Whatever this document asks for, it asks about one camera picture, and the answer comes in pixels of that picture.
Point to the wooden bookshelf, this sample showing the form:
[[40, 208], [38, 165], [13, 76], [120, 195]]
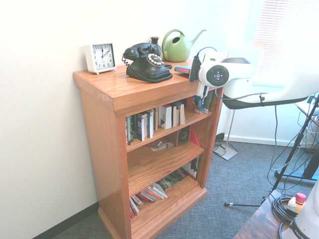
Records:
[[104, 149]]

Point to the wooden box speaker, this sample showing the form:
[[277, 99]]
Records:
[[184, 135]]

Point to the blue cover cream page book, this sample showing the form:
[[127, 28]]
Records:
[[183, 114]]

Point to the dark book red white spine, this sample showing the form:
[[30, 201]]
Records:
[[128, 132]]

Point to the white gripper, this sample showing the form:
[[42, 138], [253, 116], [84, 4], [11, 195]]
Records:
[[202, 90]]

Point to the black white cover book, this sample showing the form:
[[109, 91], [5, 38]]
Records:
[[193, 168]]

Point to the teal book with red band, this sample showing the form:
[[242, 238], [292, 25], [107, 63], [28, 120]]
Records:
[[183, 69]]

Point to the thin light spine books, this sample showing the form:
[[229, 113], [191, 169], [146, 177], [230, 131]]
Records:
[[156, 119]]

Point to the metal stand with grey base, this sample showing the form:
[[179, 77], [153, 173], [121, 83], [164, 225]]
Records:
[[226, 153]]

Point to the black vintage rotary telephone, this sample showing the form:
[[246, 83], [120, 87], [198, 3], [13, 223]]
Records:
[[147, 71]]

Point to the green watering can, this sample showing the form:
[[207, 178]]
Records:
[[175, 51]]

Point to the small dark vase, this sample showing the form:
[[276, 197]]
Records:
[[154, 41]]

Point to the small cream page book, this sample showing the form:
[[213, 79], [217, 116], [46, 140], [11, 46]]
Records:
[[175, 115]]

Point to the thick white page book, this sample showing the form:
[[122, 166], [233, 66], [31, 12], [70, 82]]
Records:
[[166, 117]]

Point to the desk with black legs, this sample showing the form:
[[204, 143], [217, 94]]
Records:
[[312, 164]]

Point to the white book with red print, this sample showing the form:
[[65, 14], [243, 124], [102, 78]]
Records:
[[158, 190]]

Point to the white square alarm clock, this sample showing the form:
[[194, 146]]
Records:
[[102, 58]]

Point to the black tripod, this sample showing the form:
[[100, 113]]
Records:
[[294, 152]]

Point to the white window blinds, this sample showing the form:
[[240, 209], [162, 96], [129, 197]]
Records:
[[286, 30]]

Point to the blue spine book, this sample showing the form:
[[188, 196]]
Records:
[[150, 125]]

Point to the red folder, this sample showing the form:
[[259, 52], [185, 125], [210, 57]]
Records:
[[195, 138]]

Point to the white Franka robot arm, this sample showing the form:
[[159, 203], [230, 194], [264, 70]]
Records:
[[239, 71]]

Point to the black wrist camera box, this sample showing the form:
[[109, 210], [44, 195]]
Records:
[[194, 69]]

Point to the large dark green flat book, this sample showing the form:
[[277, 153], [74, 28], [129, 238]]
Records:
[[173, 179]]

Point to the white and blue book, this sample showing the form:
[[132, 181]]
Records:
[[140, 129]]

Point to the yellow red emergency stop button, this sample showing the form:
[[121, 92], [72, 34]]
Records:
[[296, 203]]

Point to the small printed cards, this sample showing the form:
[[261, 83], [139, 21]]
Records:
[[160, 145]]

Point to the Song of Achilles teal book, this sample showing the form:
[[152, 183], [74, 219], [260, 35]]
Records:
[[208, 103]]

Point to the brown red paperback book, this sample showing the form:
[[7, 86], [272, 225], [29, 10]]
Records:
[[147, 196]]

